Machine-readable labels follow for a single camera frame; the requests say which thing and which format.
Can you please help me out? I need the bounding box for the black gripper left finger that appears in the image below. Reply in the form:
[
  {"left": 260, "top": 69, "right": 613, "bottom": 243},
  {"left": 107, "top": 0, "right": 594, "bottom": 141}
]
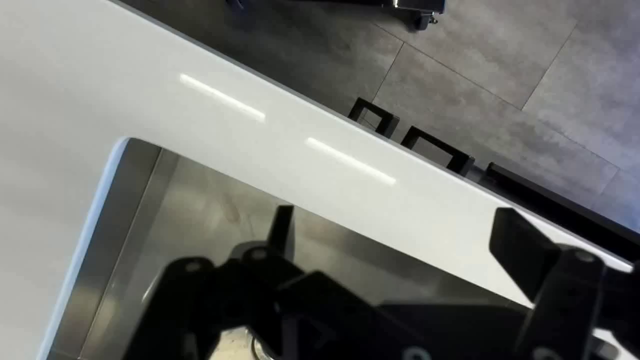
[{"left": 124, "top": 204, "right": 307, "bottom": 360}]

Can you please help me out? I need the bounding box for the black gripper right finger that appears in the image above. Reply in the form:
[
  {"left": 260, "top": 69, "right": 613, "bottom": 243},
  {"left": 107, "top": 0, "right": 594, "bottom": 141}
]
[{"left": 487, "top": 207, "right": 609, "bottom": 360}]

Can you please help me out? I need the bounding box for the stainless steel sink basin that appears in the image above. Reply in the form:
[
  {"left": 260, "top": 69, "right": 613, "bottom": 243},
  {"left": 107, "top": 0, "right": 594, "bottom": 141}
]
[{"left": 38, "top": 136, "right": 535, "bottom": 360}]

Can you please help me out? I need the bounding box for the black stove grate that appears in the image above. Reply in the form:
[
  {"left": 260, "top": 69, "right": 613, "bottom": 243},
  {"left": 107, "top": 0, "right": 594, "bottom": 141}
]
[{"left": 399, "top": 125, "right": 477, "bottom": 178}]

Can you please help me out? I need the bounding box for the black wheeled cart base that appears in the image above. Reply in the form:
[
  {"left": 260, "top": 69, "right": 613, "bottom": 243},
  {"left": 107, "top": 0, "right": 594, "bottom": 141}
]
[{"left": 224, "top": 0, "right": 448, "bottom": 35}]

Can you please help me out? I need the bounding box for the black cabinet handle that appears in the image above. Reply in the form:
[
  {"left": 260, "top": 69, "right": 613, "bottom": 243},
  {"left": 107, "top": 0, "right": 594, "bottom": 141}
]
[{"left": 346, "top": 96, "right": 401, "bottom": 141}]

